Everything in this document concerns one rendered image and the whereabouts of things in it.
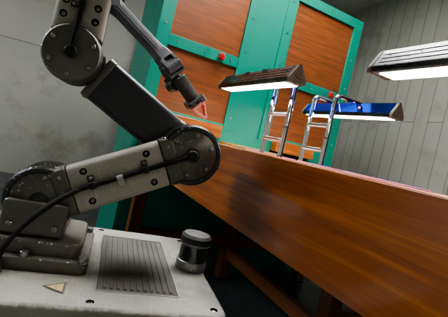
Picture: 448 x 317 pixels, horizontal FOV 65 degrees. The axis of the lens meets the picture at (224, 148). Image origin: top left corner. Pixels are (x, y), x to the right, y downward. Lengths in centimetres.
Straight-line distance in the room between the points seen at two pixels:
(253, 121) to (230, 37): 51
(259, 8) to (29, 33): 256
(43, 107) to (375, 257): 371
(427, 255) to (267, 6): 192
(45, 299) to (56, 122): 340
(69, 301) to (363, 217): 47
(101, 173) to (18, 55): 342
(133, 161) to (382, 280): 48
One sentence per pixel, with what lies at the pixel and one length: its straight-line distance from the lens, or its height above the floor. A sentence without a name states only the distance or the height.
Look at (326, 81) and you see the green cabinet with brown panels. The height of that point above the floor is 132.
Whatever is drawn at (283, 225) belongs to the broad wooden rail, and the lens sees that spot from 69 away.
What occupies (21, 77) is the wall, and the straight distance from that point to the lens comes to 405.
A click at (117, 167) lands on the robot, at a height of 68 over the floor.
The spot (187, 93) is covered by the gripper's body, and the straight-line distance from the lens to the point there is 142.
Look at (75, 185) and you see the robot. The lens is 73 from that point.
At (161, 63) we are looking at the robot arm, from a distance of 141.
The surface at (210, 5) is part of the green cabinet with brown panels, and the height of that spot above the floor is 149.
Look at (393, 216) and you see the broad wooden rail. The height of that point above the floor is 73.
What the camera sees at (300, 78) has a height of 106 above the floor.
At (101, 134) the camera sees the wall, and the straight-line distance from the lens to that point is 394.
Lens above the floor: 77
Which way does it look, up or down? 1 degrees down
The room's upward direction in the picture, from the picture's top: 13 degrees clockwise
